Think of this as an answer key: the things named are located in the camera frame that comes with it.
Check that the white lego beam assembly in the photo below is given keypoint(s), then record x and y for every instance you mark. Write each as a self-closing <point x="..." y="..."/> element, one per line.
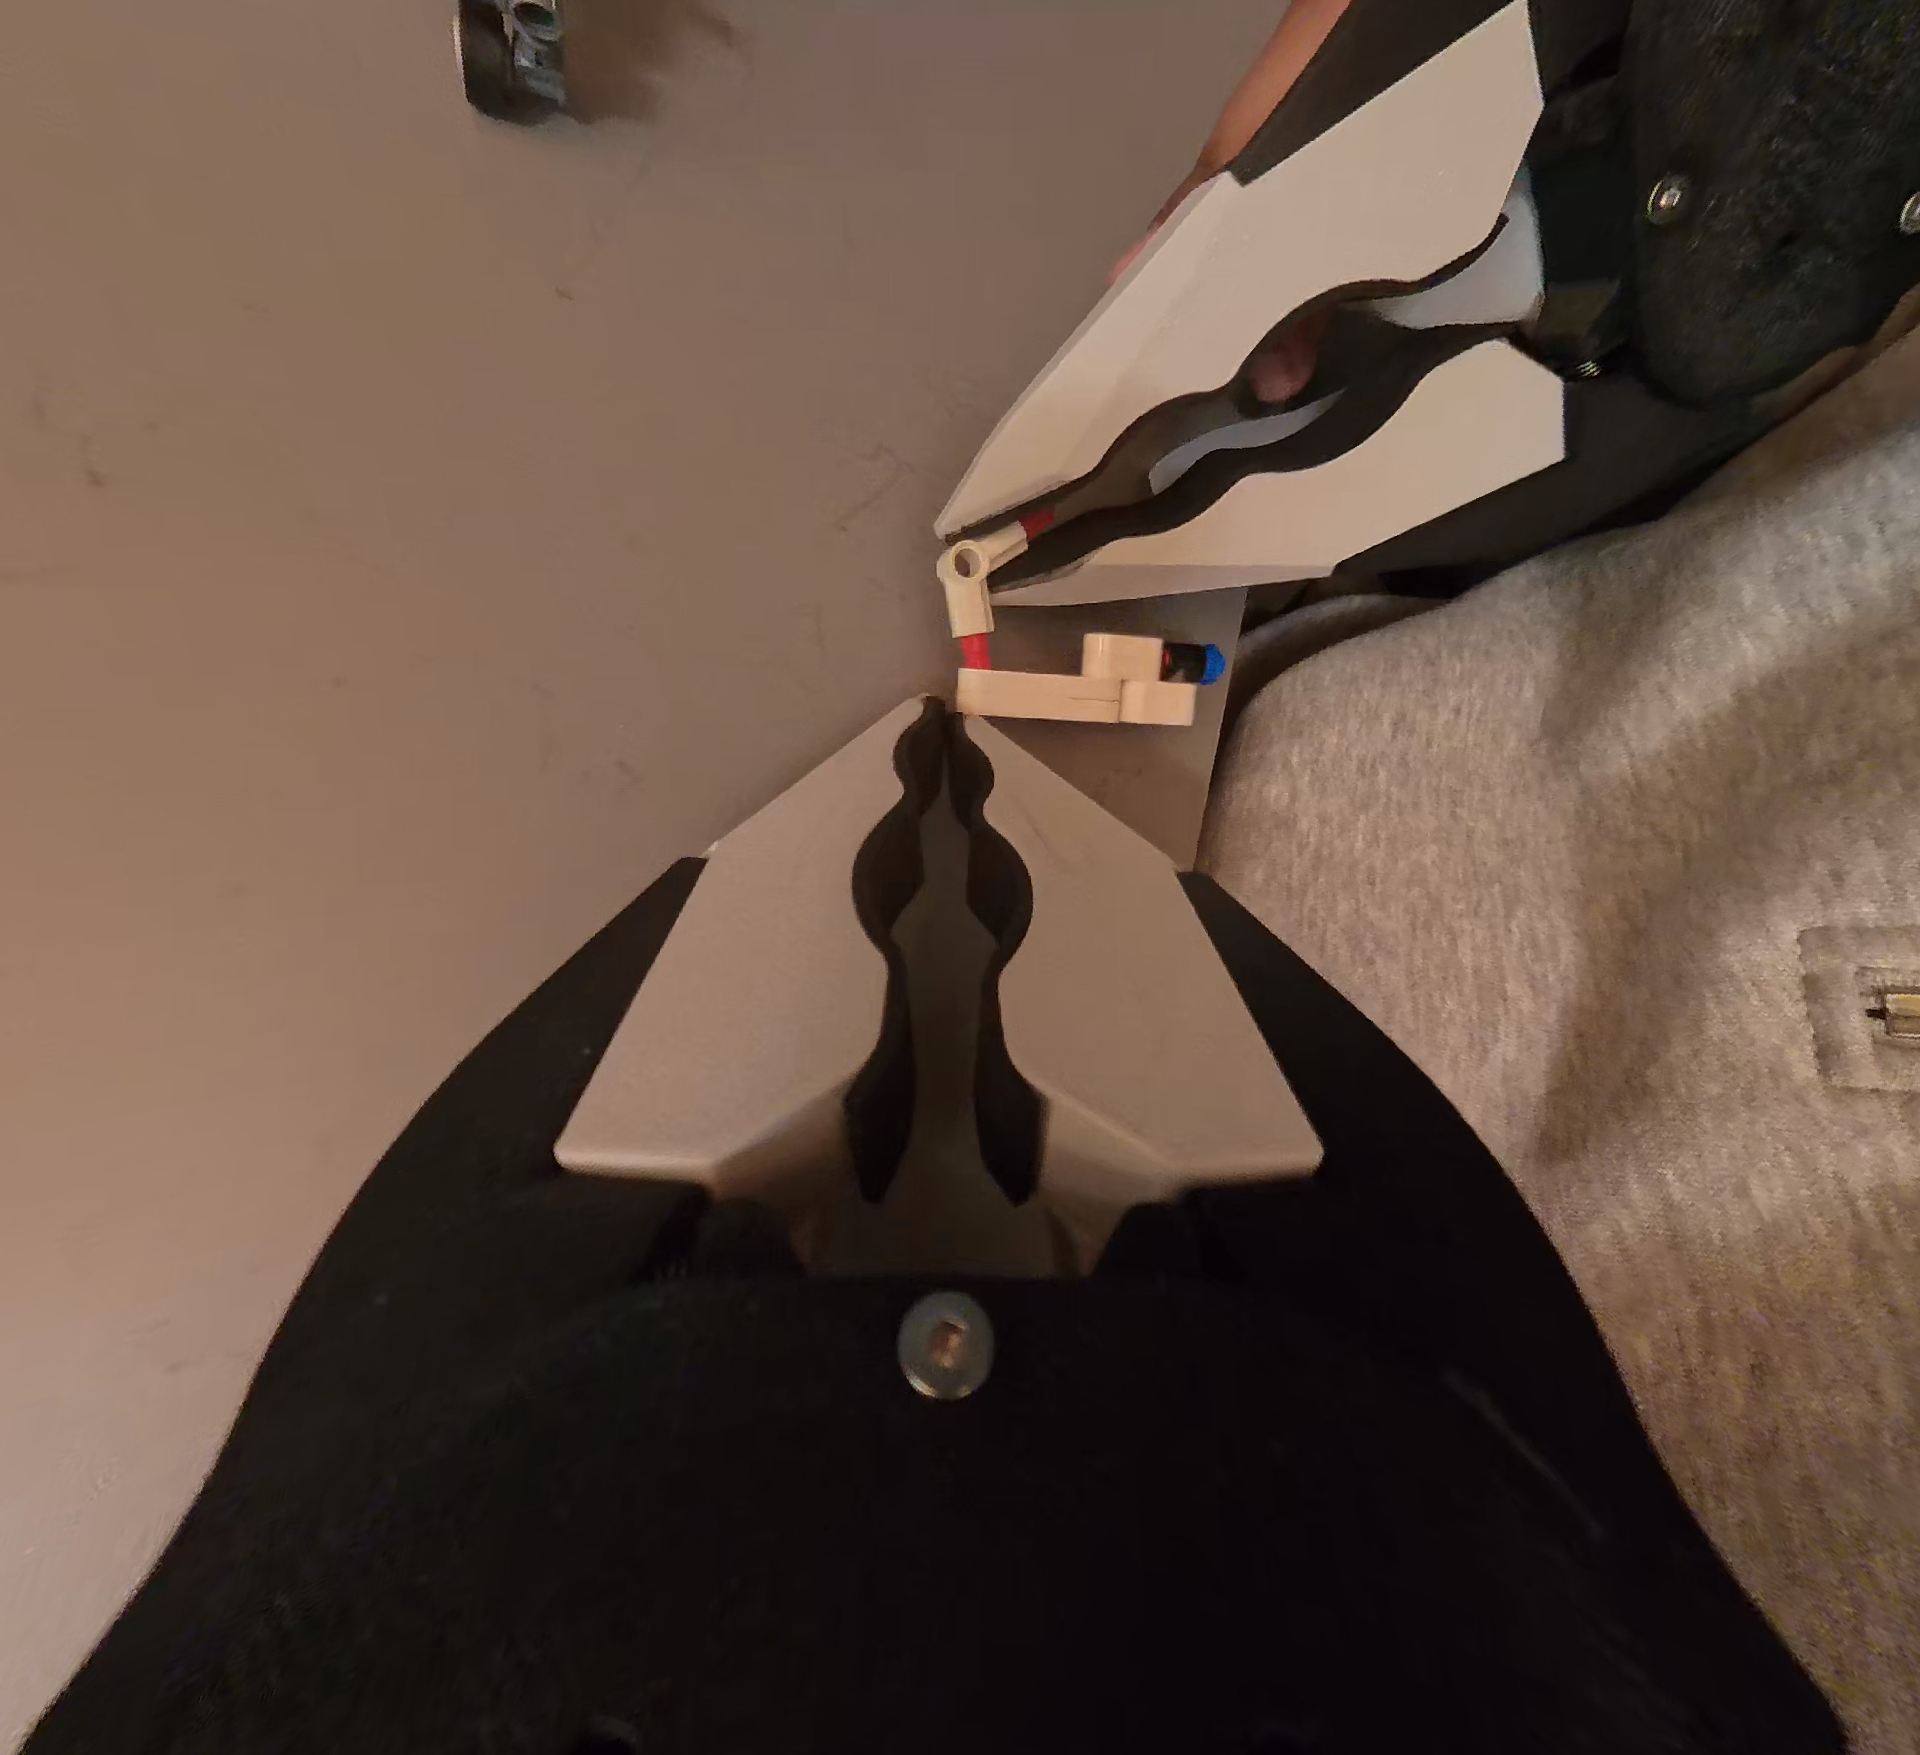
<point x="1048" y="695"/>

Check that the person's right hand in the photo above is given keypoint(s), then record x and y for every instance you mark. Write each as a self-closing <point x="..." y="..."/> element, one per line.
<point x="1275" y="60"/>

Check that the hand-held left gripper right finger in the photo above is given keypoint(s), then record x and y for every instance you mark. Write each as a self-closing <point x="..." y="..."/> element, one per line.
<point x="1156" y="1036"/>

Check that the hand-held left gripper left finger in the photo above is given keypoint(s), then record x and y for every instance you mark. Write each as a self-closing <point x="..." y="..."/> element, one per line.
<point x="721" y="1036"/>

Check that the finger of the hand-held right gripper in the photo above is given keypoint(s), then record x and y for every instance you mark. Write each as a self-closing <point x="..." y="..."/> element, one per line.
<point x="1350" y="495"/>
<point x="1275" y="224"/>

